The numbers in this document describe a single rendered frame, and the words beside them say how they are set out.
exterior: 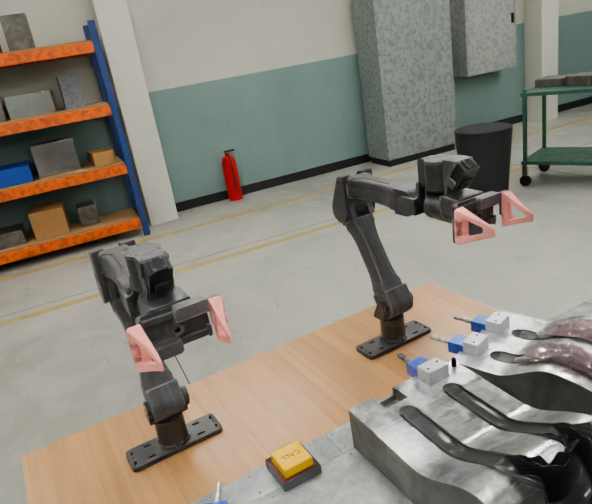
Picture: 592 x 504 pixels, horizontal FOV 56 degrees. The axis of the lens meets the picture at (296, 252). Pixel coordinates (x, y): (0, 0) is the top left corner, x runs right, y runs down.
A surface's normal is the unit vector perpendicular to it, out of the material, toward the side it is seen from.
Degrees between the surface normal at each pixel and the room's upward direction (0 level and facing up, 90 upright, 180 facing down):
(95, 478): 0
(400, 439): 3
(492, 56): 90
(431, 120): 90
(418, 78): 90
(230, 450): 0
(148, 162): 90
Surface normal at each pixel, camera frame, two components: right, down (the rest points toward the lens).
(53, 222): 0.36, 0.28
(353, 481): -0.15, -0.92
